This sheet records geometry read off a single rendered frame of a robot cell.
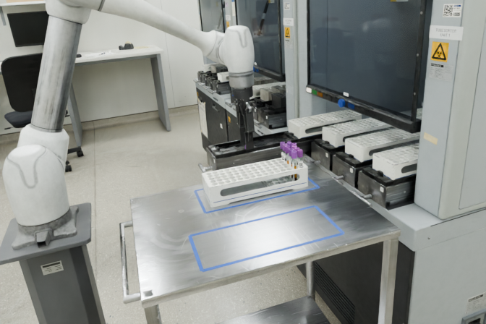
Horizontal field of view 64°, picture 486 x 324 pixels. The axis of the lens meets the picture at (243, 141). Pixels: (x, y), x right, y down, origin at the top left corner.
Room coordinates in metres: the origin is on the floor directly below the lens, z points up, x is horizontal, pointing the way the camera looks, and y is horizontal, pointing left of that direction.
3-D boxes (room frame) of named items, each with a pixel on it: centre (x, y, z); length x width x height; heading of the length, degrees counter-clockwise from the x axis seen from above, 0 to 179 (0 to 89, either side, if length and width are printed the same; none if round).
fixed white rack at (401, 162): (1.13, -0.56, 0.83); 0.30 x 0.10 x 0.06; 109
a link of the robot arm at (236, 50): (1.41, 0.00, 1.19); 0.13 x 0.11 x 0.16; 22
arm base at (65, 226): (1.08, 0.64, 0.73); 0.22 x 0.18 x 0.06; 19
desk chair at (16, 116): (3.40, 1.81, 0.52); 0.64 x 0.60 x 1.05; 39
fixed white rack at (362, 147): (1.27, -0.51, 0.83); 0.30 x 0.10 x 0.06; 109
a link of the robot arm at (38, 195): (1.11, 0.65, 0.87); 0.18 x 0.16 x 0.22; 22
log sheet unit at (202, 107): (3.16, 0.33, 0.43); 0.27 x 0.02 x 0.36; 19
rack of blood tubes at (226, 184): (1.03, -0.03, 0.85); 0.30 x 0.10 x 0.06; 106
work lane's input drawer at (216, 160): (1.48, -0.18, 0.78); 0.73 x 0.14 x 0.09; 109
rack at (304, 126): (1.54, -0.35, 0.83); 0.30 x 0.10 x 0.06; 109
